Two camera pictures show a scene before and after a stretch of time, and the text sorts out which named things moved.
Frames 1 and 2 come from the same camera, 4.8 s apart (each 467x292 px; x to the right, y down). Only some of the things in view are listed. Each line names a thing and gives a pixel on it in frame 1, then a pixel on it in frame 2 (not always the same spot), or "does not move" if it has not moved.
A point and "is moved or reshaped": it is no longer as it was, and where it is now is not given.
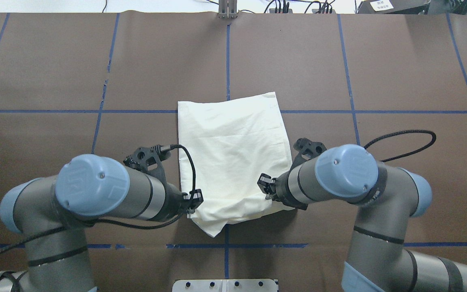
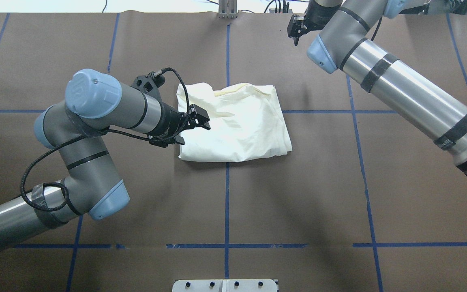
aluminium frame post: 228,9 does not move
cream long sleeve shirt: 232,140 is moved or reshaped
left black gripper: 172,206 → 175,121
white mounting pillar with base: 225,285 does not move
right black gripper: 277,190 → 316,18
